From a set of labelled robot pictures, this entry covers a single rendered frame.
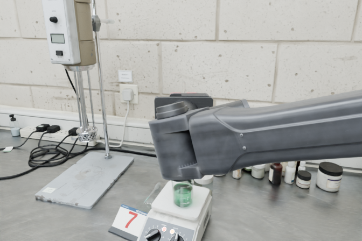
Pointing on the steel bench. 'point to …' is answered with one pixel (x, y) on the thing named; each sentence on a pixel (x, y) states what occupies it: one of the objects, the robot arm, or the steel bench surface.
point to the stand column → (99, 66)
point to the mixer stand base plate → (85, 180)
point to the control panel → (186, 234)
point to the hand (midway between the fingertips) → (183, 100)
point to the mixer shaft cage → (91, 134)
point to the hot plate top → (200, 198)
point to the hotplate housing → (200, 225)
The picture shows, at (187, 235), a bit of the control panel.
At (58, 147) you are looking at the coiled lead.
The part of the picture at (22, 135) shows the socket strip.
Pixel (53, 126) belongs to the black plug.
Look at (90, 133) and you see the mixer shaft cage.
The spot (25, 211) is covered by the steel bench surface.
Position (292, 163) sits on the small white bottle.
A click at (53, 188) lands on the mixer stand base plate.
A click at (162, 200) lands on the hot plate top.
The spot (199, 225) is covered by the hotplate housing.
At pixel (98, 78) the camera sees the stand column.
